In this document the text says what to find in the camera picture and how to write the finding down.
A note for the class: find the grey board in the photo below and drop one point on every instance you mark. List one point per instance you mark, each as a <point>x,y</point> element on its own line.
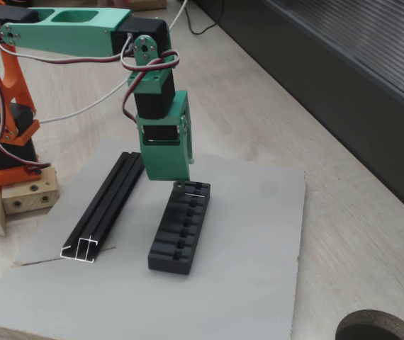
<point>244,248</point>

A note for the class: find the dark cabinet with ribbed panel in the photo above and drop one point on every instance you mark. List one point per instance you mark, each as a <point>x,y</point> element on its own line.
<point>347,71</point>

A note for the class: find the black aluminium profile rail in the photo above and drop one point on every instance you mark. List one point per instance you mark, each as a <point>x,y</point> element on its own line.
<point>110,202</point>

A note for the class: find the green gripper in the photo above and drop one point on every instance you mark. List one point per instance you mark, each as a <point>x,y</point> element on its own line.
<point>166,161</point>

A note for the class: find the wooden block with screw holes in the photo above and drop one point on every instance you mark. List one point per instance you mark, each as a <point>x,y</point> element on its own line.
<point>28,198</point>

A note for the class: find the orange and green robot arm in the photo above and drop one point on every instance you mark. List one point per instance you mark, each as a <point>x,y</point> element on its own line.
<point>64,39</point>

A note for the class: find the black slotted holder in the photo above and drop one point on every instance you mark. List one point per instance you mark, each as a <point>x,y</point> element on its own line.
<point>173,244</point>

